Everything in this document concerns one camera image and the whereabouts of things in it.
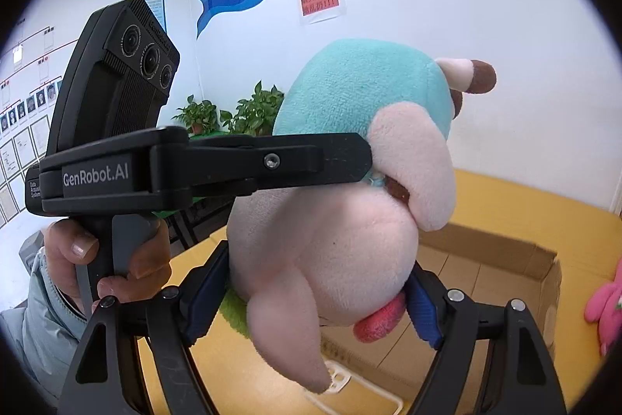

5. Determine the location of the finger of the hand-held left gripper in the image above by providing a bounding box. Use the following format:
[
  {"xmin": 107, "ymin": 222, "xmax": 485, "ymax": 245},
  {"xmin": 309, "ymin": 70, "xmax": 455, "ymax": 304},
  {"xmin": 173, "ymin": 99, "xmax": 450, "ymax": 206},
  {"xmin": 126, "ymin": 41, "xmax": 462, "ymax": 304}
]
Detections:
[{"xmin": 187, "ymin": 132, "xmax": 373, "ymax": 205}]

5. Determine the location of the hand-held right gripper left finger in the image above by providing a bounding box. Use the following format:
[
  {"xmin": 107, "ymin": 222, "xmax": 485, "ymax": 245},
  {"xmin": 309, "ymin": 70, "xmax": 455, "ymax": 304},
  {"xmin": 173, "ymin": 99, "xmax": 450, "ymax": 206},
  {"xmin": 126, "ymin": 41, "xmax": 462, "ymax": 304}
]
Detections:
[{"xmin": 61, "ymin": 240, "xmax": 230, "ymax": 415}]

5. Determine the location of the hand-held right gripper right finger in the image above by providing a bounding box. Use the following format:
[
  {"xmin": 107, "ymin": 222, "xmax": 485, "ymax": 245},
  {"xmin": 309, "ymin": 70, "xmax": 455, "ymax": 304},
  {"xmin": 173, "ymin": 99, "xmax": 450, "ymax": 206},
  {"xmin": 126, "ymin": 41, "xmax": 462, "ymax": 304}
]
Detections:
[{"xmin": 405, "ymin": 264, "xmax": 569, "ymax": 415}]

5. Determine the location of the cardboard box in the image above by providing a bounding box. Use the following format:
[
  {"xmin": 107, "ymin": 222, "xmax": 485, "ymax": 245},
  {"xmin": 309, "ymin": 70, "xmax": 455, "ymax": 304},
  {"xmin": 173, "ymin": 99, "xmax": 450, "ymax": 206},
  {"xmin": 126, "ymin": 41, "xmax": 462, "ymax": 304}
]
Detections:
[{"xmin": 131, "ymin": 221, "xmax": 562, "ymax": 415}]

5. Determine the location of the teal and pink plush toy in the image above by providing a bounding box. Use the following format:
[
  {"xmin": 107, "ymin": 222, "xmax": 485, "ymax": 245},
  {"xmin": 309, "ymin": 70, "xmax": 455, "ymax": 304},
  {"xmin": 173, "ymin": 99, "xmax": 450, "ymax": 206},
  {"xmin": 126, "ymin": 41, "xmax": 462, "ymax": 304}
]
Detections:
[{"xmin": 218, "ymin": 38, "xmax": 497, "ymax": 394}]

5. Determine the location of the person's left forearm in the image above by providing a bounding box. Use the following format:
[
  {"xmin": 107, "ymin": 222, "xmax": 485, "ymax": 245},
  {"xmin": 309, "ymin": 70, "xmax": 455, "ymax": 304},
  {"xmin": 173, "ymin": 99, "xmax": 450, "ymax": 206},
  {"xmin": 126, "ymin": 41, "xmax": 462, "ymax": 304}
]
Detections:
[{"xmin": 0, "ymin": 250, "xmax": 94, "ymax": 399}]

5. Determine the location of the person's left hand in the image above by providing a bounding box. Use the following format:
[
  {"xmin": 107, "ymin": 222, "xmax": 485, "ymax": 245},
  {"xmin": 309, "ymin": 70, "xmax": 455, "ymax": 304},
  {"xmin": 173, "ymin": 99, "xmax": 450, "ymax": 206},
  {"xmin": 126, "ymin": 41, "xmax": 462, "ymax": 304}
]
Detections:
[{"xmin": 43, "ymin": 219, "xmax": 172, "ymax": 303}]

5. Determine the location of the large potted plant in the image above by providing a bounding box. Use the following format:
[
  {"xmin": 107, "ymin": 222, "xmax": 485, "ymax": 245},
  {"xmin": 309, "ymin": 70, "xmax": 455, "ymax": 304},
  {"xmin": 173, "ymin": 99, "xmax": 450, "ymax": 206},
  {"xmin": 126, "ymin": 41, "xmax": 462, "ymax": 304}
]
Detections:
[{"xmin": 220, "ymin": 81, "xmax": 285, "ymax": 138}]

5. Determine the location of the dark side table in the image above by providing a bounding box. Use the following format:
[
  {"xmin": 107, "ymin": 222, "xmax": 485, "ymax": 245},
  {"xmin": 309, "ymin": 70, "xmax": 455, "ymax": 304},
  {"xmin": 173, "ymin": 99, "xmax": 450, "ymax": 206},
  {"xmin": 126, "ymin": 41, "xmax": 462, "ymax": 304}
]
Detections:
[{"xmin": 168, "ymin": 196, "xmax": 234, "ymax": 250}]

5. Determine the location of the small potted plant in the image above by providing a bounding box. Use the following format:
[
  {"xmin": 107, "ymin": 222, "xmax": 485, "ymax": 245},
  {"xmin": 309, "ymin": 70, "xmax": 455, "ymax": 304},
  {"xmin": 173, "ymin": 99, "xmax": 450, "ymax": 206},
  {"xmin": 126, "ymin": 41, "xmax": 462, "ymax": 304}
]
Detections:
[{"xmin": 172, "ymin": 94, "xmax": 220, "ymax": 137}]

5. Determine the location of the white plastic item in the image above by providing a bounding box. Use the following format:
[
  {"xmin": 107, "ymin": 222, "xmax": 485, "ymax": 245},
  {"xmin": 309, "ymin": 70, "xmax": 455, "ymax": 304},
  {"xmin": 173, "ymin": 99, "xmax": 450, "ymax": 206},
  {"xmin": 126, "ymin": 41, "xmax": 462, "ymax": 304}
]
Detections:
[{"xmin": 304, "ymin": 359, "xmax": 402, "ymax": 415}]

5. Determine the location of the blue framed poster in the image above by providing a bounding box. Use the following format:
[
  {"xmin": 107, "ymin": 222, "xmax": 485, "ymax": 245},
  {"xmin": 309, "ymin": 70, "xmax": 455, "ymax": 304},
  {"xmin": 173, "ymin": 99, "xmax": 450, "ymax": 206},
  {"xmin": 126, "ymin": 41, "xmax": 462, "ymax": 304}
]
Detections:
[{"xmin": 129, "ymin": 0, "xmax": 166, "ymax": 35}]

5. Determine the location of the red paper notice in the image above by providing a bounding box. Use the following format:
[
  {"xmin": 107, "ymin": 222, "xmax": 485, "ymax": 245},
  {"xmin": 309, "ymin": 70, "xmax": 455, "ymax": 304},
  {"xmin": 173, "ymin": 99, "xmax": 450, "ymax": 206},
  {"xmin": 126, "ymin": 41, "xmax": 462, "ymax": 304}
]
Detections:
[{"xmin": 297, "ymin": 0, "xmax": 347, "ymax": 25}]

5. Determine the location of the wall display of framed papers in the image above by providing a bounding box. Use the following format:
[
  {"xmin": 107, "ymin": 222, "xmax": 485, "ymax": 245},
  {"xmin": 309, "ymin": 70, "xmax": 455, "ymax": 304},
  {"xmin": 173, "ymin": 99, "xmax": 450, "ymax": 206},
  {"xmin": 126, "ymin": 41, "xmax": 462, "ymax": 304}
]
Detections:
[{"xmin": 0, "ymin": 19, "xmax": 64, "ymax": 228}]

